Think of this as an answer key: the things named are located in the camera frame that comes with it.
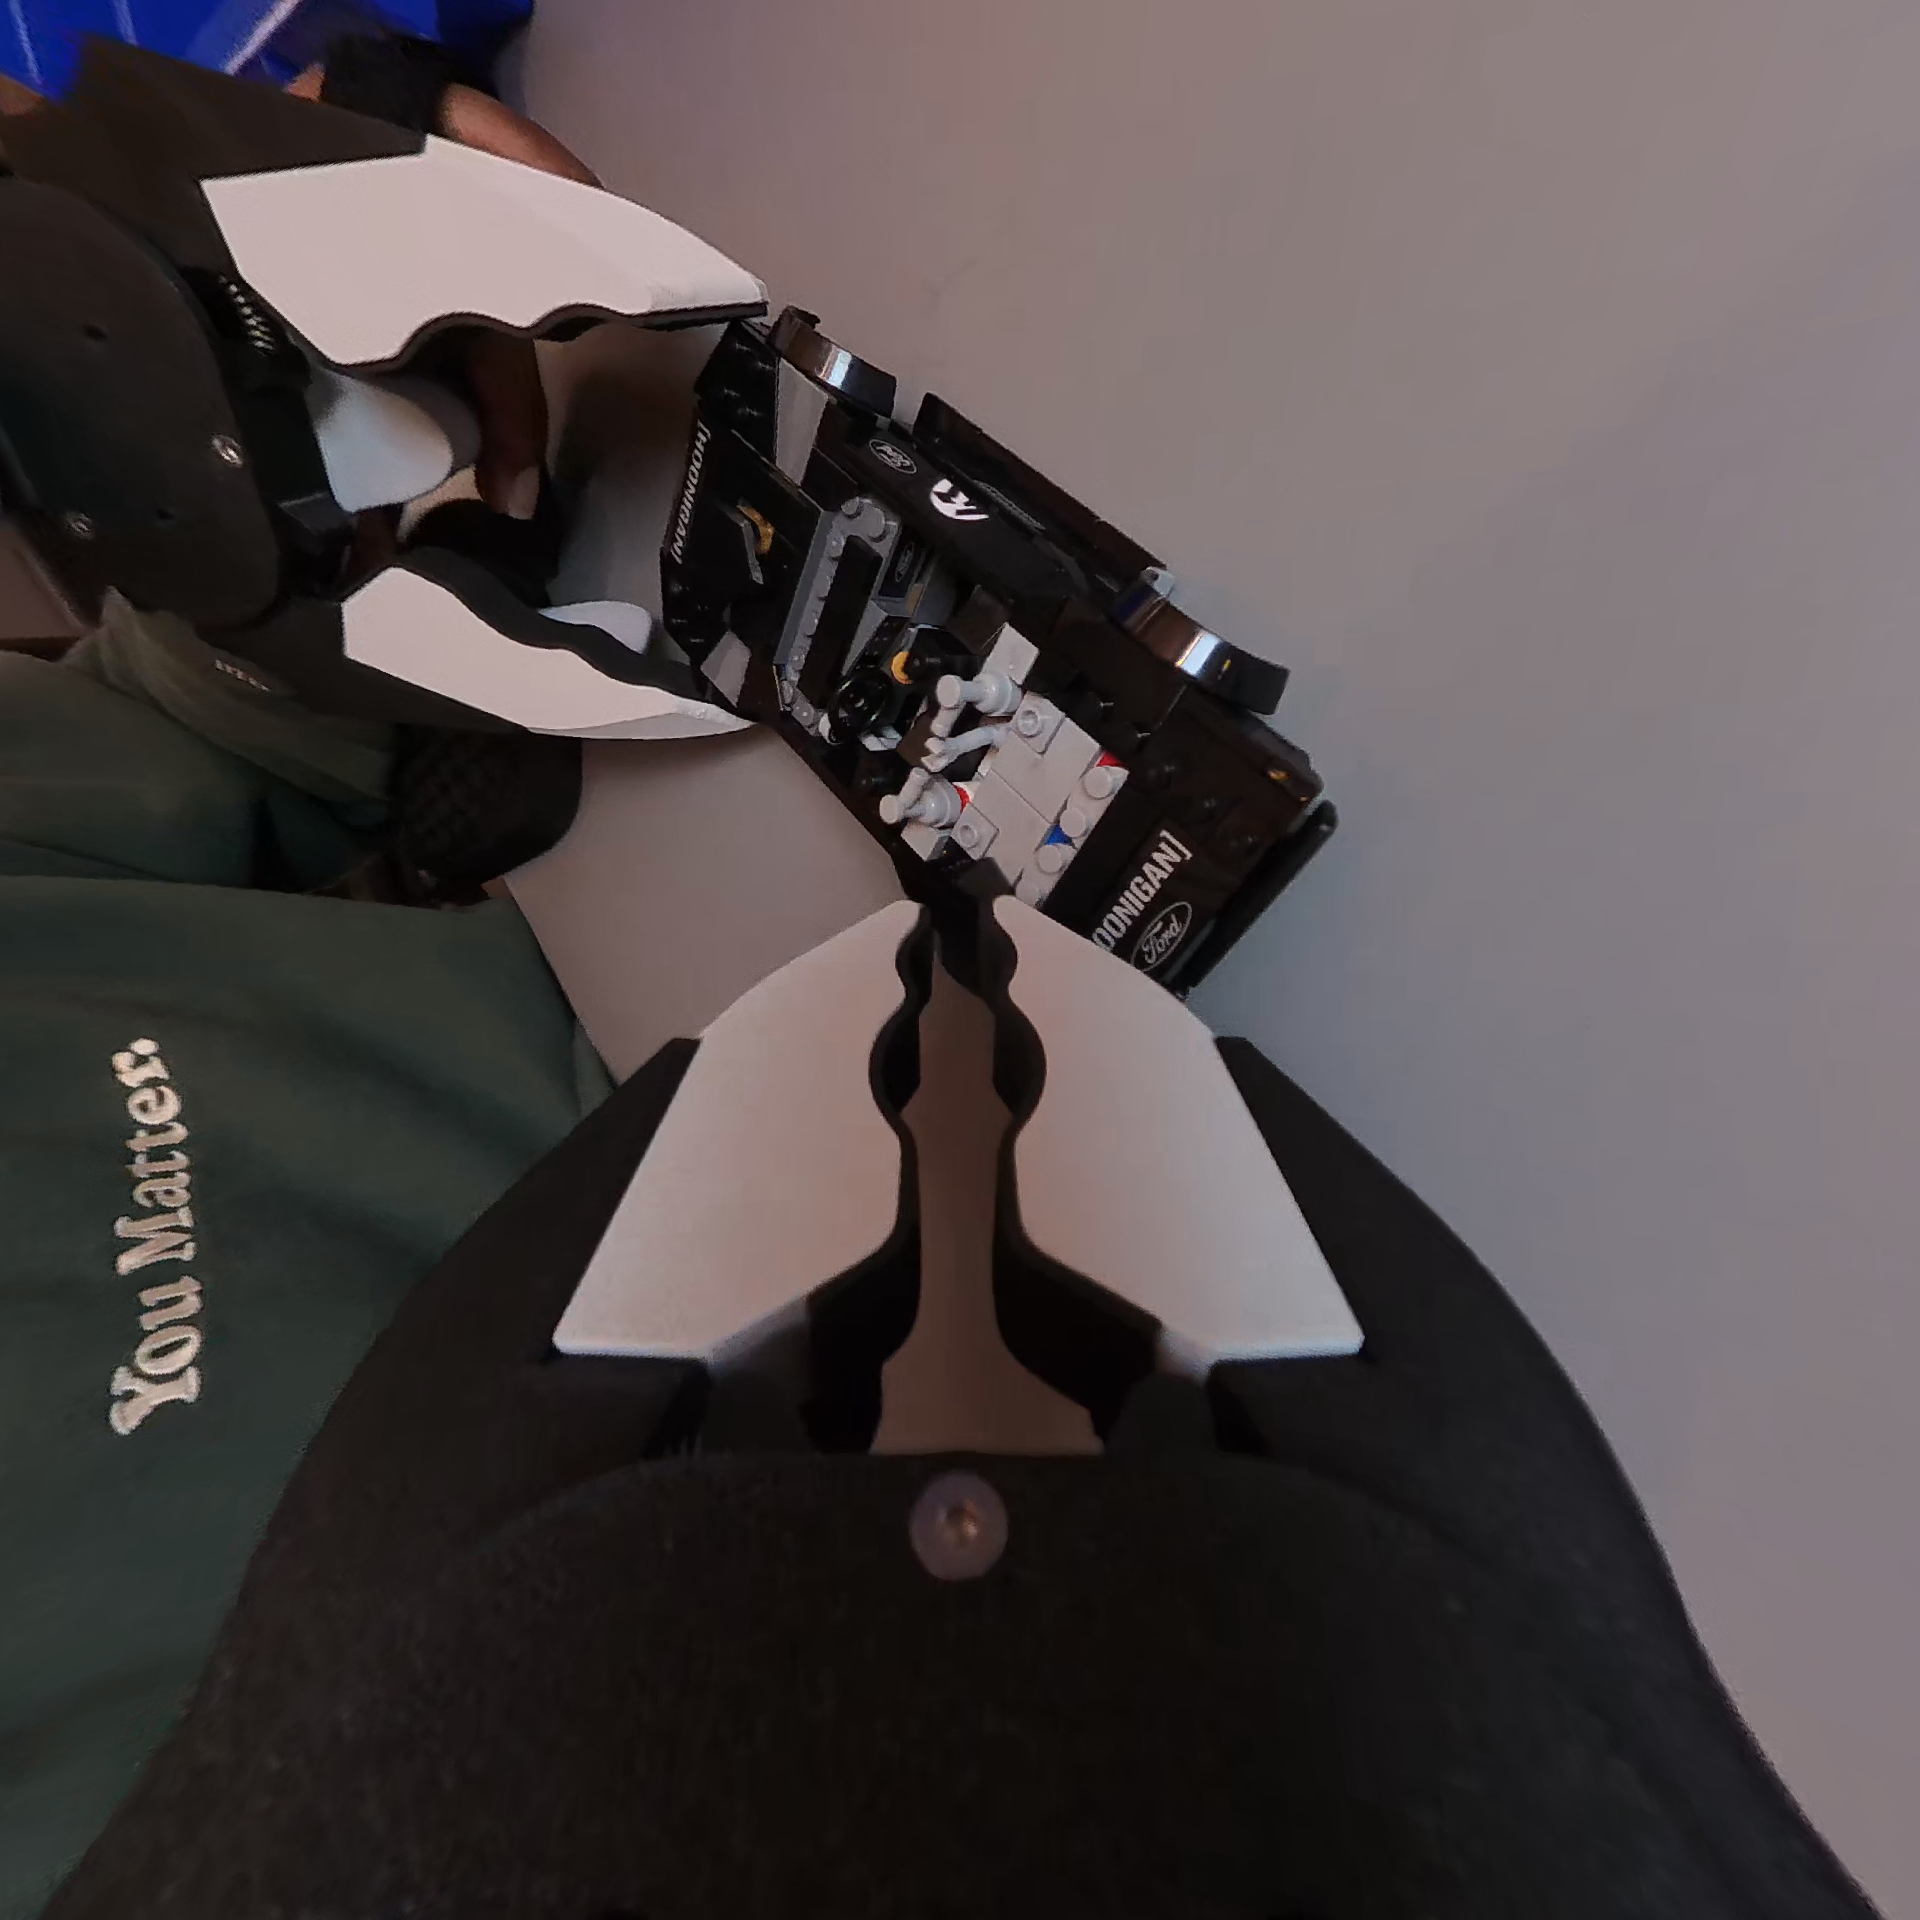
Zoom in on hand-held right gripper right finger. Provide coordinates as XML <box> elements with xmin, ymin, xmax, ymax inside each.
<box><xmin>938</xmin><ymin>897</ymin><xmax>1368</xmax><ymax>1454</ymax></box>

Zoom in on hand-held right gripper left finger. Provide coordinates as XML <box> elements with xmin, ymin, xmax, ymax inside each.
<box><xmin>552</xmin><ymin>897</ymin><xmax>940</xmax><ymax>1454</ymax></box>

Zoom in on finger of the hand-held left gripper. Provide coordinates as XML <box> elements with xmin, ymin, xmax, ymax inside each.
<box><xmin>199</xmin><ymin>132</ymin><xmax>771</xmax><ymax>378</ymax></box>
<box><xmin>343</xmin><ymin>546</ymin><xmax>754</xmax><ymax>745</ymax></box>

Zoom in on black lego car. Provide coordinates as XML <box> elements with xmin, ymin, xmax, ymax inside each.
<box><xmin>656</xmin><ymin>304</ymin><xmax>1338</xmax><ymax>999</ymax></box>

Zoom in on person's left hand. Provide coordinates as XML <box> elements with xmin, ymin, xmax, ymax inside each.
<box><xmin>435</xmin><ymin>82</ymin><xmax>605</xmax><ymax>520</ymax></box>

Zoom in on black office chair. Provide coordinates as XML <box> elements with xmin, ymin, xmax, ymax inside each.
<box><xmin>383</xmin><ymin>727</ymin><xmax>586</xmax><ymax>904</ymax></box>

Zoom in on person's green sweatshirt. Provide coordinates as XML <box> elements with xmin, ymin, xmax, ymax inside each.
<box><xmin>0</xmin><ymin>592</ymin><xmax>618</xmax><ymax>1913</ymax></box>

